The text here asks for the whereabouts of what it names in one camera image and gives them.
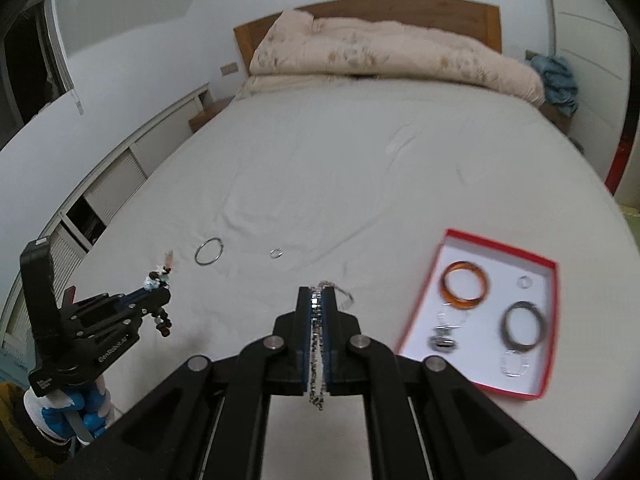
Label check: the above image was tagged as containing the red jewelry box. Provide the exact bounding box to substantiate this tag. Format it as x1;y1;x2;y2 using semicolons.
395;228;558;402

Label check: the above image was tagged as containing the dark window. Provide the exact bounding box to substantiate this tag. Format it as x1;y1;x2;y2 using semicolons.
0;0;71;151

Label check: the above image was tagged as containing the silver jewelry cluster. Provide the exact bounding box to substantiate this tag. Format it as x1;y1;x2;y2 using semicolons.
428;324;460;353

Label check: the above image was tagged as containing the person's left hand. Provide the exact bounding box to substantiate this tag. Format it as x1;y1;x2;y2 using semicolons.
22;379;115;448

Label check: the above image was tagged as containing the beige pillow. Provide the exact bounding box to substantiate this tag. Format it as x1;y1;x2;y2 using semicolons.
235;74;351;100

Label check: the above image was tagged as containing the blue clothes pile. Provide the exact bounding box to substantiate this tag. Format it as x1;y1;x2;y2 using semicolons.
529;55;579;117

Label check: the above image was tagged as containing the silver chain necklace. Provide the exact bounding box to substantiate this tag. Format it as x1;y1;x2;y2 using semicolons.
306;281;357;412

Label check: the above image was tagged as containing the dark green bangle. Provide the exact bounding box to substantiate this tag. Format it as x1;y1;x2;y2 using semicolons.
501;301;547;348

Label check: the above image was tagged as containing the beige floral quilt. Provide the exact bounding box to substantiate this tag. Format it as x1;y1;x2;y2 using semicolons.
248;9;546;107

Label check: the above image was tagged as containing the white panelled wardrobe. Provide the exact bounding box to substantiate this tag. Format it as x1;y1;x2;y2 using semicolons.
542;0;638;201

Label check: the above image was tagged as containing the wooden nightstand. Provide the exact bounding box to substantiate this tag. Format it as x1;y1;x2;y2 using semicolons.
188;98;233;133
539;102;573;133

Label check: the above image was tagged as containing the amber bangle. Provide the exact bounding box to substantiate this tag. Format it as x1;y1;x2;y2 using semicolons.
440;260;489;309

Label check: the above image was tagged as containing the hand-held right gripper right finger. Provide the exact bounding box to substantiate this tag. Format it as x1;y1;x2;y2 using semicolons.
321;286;578;480

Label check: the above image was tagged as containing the wooden headboard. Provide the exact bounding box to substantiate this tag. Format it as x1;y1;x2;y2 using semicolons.
233;0;502;77

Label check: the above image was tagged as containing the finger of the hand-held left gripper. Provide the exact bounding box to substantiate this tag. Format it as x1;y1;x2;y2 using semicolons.
117;295;173;322
102;287;171;306

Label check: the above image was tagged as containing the thin silver bangle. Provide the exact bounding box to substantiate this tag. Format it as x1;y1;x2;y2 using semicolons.
194;237;224;265

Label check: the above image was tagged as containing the red object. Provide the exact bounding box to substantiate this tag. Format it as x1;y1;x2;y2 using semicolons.
603;135;632;193

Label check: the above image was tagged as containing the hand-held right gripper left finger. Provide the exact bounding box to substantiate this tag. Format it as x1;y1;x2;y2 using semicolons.
65;286;313;480

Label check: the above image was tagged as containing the low white shutter cabinet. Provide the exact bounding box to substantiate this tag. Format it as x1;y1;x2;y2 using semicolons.
0;85;211;361

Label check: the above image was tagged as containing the black beaded bracelet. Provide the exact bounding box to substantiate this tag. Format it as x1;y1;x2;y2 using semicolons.
145;250;177;339

